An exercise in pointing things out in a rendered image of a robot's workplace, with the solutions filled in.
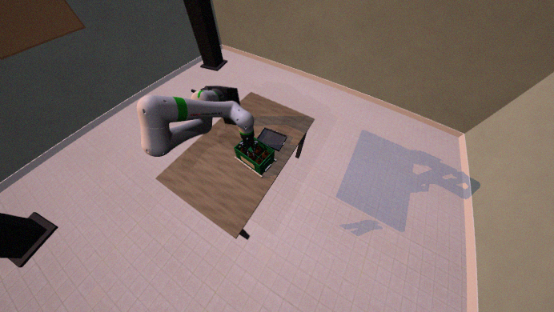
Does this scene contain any green plastic crate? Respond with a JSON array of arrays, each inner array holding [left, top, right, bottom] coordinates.
[[234, 137, 275, 175]]

